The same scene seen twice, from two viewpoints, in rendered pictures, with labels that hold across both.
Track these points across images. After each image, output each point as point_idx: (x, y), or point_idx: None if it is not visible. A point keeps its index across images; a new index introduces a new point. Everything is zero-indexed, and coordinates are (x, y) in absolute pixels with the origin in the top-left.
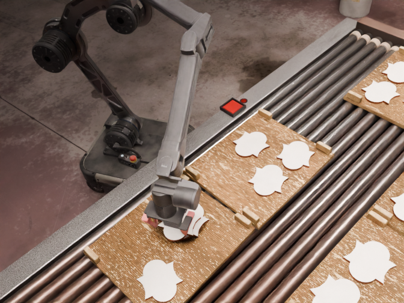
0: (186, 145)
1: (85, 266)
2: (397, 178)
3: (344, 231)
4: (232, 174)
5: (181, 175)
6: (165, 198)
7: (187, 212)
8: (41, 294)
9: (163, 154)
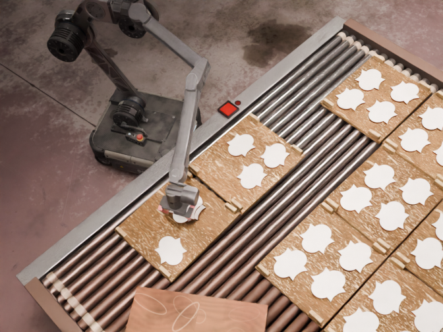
0: None
1: (116, 240)
2: None
3: (304, 217)
4: (225, 170)
5: None
6: (175, 197)
7: None
8: (87, 259)
9: (173, 167)
